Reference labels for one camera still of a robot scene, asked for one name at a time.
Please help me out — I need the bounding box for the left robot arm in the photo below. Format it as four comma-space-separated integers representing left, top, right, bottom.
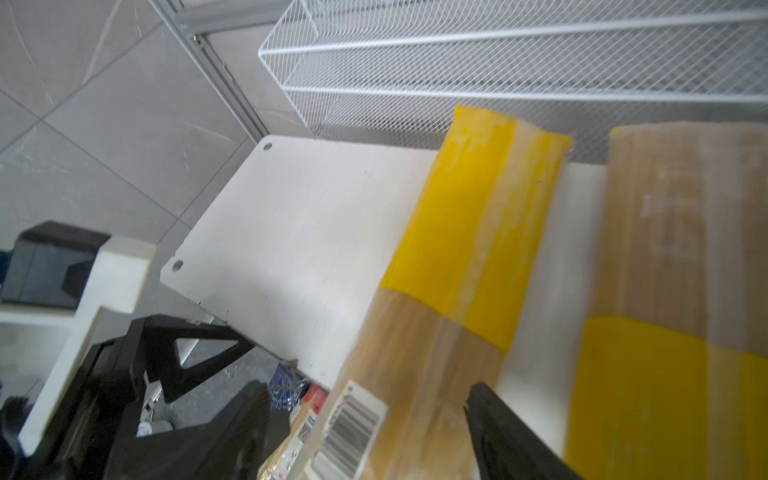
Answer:
1, 221, 270, 479

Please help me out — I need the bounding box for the white two-tier shelf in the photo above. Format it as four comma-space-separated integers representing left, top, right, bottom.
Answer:
161, 136, 607, 453

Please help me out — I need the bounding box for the yellow-top spaghetti bag barcode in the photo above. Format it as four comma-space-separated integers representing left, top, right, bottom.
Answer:
292, 106, 572, 479

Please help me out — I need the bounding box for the clear blue-end spaghetti bag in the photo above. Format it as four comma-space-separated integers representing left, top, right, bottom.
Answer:
268, 363, 311, 412

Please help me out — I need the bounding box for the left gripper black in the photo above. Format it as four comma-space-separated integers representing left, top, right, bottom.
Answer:
1, 314, 255, 479

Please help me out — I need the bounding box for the red spaghetti bag left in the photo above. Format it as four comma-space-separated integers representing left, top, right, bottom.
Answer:
259, 383, 328, 480

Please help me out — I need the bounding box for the white wire mesh basket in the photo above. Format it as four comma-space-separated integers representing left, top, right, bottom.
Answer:
258, 1, 767, 163

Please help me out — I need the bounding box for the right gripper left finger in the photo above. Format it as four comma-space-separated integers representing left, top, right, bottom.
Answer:
103, 381, 270, 479

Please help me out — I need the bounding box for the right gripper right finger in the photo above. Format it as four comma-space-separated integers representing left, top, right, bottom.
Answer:
464, 382, 579, 480

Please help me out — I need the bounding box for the half yellow spaghetti bag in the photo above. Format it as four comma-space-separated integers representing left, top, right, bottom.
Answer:
565, 123, 767, 479

